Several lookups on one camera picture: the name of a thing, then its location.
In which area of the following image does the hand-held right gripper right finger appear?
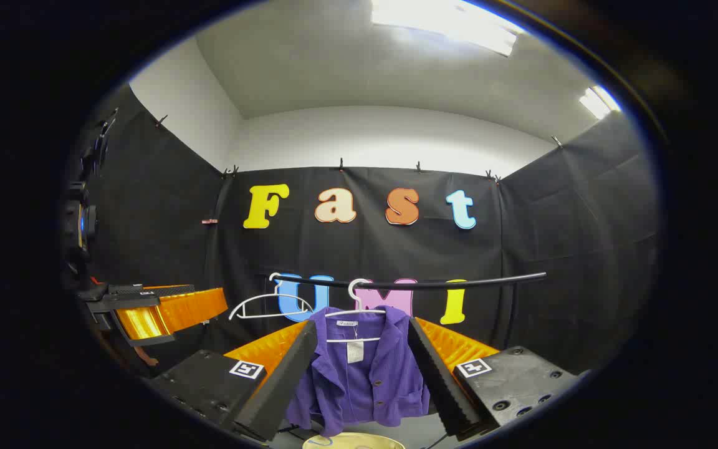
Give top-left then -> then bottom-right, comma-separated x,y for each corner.
406,317 -> 585,438

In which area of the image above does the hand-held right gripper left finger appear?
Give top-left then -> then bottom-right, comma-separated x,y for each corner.
147,320 -> 319,442

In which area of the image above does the purple ribbed jacket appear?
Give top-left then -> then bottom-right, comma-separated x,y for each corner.
284,306 -> 432,438

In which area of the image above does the white clothes hanger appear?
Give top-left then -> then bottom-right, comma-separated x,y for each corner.
228,273 -> 316,322
324,278 -> 390,344

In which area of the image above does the black clothes rack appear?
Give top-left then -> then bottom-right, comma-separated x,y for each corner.
270,272 -> 548,351

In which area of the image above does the ceiling light panel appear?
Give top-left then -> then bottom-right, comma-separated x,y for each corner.
578,85 -> 622,121
370,0 -> 519,57

